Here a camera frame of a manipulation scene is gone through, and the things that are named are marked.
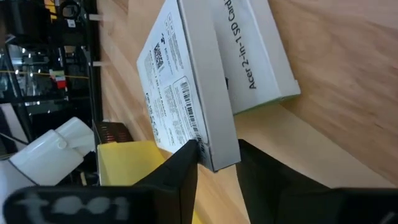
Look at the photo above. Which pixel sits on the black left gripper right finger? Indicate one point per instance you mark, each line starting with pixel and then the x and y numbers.
pixel 280 199

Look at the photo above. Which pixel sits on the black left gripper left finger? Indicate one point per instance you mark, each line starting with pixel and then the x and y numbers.
pixel 174 193

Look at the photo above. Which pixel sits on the white card reader boxes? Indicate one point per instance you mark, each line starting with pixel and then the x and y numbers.
pixel 174 77

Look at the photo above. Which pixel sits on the white card reader box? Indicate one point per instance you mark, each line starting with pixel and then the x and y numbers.
pixel 258 46

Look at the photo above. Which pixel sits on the yellow plastic bin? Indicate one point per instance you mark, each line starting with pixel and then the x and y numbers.
pixel 124 161

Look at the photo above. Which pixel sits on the black plastic basket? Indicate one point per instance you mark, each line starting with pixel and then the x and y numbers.
pixel 115 132

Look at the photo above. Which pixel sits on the white spot lamp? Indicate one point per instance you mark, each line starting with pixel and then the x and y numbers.
pixel 46 158

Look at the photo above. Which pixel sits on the black background equipment shelving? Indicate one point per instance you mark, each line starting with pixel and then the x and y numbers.
pixel 34 31

